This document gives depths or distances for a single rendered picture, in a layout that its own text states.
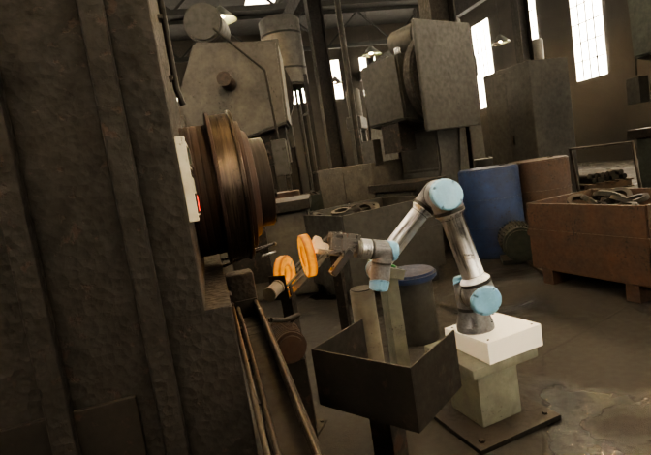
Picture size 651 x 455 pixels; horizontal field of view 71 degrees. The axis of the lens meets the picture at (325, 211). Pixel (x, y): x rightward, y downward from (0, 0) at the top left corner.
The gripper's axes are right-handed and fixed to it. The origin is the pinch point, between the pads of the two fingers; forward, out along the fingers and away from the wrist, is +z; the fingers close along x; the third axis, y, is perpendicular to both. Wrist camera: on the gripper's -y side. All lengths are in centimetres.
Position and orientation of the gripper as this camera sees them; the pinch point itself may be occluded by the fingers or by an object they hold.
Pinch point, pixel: (306, 250)
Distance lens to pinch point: 168.1
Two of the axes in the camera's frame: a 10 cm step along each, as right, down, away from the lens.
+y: 1.0, -10.0, -0.2
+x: 2.5, 0.4, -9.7
